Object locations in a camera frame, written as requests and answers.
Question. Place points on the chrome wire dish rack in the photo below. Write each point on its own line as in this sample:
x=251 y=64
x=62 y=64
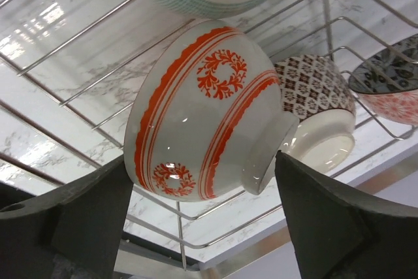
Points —
x=70 y=70

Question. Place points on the brown lattice pattern bowl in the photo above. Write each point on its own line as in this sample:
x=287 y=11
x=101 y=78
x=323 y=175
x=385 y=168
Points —
x=314 y=90

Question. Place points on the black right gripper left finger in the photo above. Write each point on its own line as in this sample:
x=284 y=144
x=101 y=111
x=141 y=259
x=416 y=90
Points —
x=73 y=231

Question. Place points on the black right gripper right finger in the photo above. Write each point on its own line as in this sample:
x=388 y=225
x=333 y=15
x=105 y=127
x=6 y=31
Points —
x=338 y=231

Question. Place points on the pink bowl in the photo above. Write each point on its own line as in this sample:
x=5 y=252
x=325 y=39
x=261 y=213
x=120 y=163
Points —
x=208 y=118

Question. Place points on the black white floral bowl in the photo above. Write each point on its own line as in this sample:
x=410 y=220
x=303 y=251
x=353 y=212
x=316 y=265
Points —
x=387 y=84

